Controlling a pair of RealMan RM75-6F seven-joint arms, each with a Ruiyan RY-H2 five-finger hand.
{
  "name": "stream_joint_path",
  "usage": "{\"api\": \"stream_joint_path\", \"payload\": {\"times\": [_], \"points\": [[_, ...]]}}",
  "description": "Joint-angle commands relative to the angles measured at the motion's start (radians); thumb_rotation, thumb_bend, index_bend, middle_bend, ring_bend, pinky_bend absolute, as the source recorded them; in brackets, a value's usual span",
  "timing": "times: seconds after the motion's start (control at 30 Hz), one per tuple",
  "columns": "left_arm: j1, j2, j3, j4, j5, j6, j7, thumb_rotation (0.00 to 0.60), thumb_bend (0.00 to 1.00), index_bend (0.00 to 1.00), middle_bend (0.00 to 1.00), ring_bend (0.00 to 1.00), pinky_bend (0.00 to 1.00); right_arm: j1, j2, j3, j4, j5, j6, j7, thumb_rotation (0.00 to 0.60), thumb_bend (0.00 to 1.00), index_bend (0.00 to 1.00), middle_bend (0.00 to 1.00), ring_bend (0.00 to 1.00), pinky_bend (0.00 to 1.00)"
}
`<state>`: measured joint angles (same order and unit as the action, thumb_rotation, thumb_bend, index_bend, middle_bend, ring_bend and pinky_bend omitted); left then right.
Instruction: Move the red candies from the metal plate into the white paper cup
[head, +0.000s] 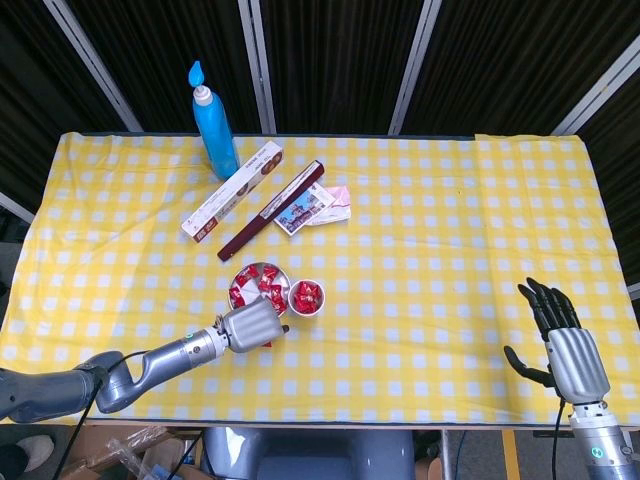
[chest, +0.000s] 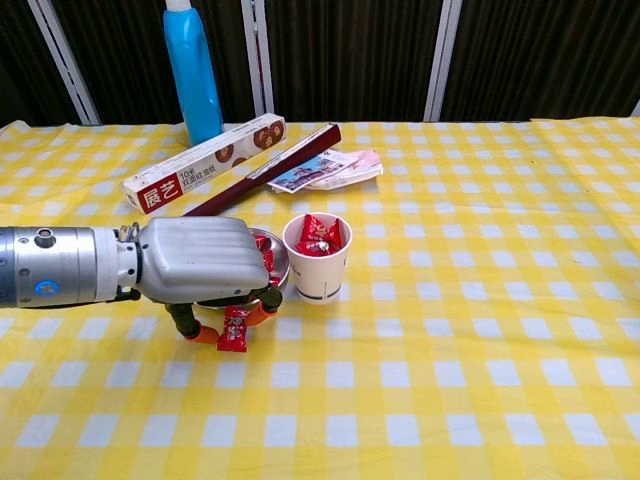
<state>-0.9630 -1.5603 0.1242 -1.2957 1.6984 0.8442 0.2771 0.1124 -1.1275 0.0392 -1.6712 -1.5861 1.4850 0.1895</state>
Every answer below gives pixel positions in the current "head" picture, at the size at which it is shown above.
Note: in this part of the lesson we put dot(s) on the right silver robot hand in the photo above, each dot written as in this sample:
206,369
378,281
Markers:
577,367

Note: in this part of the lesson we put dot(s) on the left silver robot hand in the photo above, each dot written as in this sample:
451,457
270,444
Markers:
250,327

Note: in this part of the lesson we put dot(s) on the round steel plate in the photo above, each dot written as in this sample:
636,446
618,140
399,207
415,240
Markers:
256,296

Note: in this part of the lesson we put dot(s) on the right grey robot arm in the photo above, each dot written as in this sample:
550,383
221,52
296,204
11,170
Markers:
605,450

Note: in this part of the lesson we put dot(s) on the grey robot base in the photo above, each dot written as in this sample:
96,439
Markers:
310,455

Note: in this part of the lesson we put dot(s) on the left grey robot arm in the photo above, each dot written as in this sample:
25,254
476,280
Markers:
165,352

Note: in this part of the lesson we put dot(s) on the white paper cup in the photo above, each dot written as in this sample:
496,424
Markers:
322,302

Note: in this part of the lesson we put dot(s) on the dark red long box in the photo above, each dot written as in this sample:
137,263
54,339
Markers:
270,210

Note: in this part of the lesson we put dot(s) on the building photo postcard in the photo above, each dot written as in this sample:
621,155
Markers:
300,212

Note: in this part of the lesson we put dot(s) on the long white baking paper box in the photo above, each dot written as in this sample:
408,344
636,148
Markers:
235,190

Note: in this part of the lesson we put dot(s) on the white paper sheet stack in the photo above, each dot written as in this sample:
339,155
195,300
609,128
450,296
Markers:
332,215

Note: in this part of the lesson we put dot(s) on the brown cardboard box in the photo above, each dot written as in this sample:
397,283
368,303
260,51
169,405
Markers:
170,445

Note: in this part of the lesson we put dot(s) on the metal table leg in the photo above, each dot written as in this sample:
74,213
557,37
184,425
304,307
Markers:
447,455

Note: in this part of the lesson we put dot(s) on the pink paper note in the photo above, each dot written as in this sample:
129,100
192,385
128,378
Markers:
340,195

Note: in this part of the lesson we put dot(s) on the yellow white checkered tablecloth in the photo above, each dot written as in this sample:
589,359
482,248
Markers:
400,250

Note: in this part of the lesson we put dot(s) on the clear plastic wrap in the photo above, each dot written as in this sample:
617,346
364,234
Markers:
122,452

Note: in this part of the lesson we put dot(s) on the blue pump bottle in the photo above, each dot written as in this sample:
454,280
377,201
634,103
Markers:
215,135

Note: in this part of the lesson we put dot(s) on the white partition frame post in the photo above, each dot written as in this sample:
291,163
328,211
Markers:
407,70
635,291
15,206
260,70
95,70
595,92

